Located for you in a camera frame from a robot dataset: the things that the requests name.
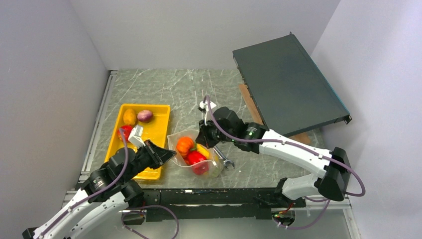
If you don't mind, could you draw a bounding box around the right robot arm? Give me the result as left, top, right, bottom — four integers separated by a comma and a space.
196, 103, 350, 207

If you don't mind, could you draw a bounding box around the wooden cutting board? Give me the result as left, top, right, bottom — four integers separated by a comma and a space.
238, 83, 311, 145

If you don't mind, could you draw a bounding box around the yellow plastic tray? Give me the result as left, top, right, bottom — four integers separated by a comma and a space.
104, 104, 170, 162

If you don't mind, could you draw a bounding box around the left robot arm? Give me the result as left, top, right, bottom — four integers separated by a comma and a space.
22, 140, 177, 239

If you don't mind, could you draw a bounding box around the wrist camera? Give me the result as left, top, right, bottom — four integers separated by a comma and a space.
198, 100, 217, 113
128, 125, 145, 148

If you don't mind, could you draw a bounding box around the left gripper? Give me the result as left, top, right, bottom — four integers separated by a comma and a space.
120, 138, 176, 183

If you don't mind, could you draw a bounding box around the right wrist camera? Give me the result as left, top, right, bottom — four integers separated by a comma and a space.
198, 100, 217, 113

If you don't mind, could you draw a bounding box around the clear dotted zip bag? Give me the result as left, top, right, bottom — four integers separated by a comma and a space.
167, 129, 223, 179

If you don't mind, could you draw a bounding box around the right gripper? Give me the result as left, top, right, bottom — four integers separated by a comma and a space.
196, 116, 236, 149

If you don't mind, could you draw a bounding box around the red bell pepper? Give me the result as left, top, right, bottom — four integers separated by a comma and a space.
186, 151, 209, 176

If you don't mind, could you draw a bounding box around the dark green network switch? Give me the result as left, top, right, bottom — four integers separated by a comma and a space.
232, 33, 352, 137

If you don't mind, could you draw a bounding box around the purple onion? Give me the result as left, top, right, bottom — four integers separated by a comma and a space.
137, 110, 154, 123

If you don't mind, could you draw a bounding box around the red apple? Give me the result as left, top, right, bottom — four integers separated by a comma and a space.
117, 125, 133, 142

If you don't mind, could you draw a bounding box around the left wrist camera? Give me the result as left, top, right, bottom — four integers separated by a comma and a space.
128, 125, 145, 148

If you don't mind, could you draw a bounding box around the steel combination wrench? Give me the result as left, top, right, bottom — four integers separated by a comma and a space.
213, 146, 235, 170

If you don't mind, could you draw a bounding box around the orange pumpkin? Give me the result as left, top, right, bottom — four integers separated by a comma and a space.
176, 136, 195, 158

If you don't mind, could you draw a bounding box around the brown potato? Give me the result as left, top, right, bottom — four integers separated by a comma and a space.
123, 109, 137, 126

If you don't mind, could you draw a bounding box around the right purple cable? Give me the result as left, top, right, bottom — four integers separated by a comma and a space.
203, 95, 366, 231

